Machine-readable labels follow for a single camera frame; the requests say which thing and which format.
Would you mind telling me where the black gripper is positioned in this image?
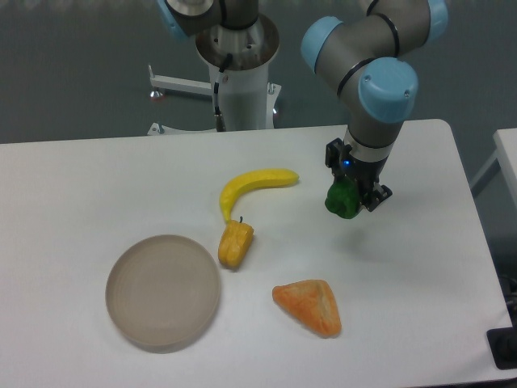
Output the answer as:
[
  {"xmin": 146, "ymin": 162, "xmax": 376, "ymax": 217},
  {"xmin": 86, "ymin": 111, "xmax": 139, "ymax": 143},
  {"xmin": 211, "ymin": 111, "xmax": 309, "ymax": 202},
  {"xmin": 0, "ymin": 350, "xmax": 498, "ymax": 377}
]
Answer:
[{"xmin": 325, "ymin": 138, "xmax": 393, "ymax": 212}]

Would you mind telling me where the green toy pepper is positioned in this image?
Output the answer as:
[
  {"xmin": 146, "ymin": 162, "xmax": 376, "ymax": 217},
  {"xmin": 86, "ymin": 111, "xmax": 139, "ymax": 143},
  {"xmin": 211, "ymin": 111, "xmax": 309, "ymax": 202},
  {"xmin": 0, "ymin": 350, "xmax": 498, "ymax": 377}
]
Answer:
[{"xmin": 325, "ymin": 178, "xmax": 360, "ymax": 219}]

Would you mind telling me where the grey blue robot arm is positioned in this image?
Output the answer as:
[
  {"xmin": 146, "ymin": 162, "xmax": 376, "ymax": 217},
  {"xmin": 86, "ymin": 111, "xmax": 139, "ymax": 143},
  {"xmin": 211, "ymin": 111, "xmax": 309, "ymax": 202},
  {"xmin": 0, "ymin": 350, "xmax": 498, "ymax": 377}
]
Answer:
[{"xmin": 158, "ymin": 1, "xmax": 448, "ymax": 219}]

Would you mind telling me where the yellow toy pepper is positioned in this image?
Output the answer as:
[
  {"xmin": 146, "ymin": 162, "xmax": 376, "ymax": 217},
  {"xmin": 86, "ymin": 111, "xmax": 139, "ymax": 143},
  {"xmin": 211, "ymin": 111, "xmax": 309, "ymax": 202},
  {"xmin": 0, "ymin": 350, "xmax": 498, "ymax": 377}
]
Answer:
[{"xmin": 218, "ymin": 218, "xmax": 254, "ymax": 269}]

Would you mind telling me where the yellow toy banana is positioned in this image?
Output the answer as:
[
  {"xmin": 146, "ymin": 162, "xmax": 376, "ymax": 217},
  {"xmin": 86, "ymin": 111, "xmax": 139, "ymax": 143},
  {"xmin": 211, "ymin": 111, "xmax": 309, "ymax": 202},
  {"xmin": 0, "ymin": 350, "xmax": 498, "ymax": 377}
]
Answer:
[{"xmin": 219, "ymin": 168, "xmax": 300, "ymax": 223}]

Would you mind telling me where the orange toy bread wedge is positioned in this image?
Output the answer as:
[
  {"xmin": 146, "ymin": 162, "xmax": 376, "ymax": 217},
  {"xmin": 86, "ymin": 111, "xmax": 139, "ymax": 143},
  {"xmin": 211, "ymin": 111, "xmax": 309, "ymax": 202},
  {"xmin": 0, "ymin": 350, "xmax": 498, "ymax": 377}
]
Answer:
[{"xmin": 271, "ymin": 280, "xmax": 342, "ymax": 338}]

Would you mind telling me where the white side table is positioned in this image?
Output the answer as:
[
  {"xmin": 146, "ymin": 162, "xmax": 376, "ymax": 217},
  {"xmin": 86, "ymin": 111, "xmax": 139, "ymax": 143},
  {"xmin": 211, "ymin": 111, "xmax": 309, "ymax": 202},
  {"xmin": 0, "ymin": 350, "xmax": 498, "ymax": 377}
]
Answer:
[{"xmin": 469, "ymin": 128, "xmax": 517, "ymax": 203}]

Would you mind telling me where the black clamp at table edge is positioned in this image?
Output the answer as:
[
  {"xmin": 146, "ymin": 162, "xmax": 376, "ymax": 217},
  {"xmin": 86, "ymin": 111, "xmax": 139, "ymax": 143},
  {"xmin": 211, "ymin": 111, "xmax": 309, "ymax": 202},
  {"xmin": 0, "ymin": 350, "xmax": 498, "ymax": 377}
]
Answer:
[{"xmin": 486, "ymin": 327, "xmax": 516, "ymax": 370}]

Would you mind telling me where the beige round plate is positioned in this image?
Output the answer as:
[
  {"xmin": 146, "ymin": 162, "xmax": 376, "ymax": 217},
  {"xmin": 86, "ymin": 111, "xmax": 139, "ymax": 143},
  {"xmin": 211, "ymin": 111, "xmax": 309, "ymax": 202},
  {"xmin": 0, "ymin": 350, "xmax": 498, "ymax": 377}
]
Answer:
[{"xmin": 105, "ymin": 234, "xmax": 221, "ymax": 353}]

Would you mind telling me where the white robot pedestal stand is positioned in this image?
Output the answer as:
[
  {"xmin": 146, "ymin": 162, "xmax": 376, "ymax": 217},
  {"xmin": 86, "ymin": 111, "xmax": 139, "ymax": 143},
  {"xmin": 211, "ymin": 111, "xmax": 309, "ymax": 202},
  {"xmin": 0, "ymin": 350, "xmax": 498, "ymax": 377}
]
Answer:
[{"xmin": 149, "ymin": 14, "xmax": 281, "ymax": 132}]

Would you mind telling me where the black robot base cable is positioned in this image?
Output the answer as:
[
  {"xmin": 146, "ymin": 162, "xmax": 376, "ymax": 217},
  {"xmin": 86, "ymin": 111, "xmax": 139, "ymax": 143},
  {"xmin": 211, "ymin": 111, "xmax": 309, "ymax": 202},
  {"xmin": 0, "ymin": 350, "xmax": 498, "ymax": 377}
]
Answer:
[{"xmin": 212, "ymin": 53, "xmax": 233, "ymax": 132}]

